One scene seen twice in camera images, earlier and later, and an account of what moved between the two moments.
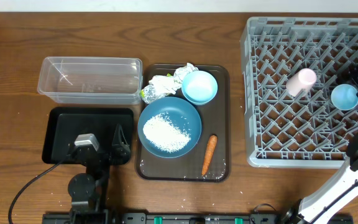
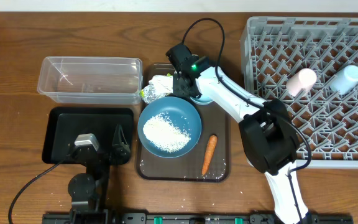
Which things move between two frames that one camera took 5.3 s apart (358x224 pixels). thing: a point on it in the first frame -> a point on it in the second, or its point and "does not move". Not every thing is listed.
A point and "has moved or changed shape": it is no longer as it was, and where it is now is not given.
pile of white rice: x=160 y=130 does not move
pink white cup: x=304 y=79 does not move
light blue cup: x=344 y=97 has moved or changed shape
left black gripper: x=124 y=153 does not move
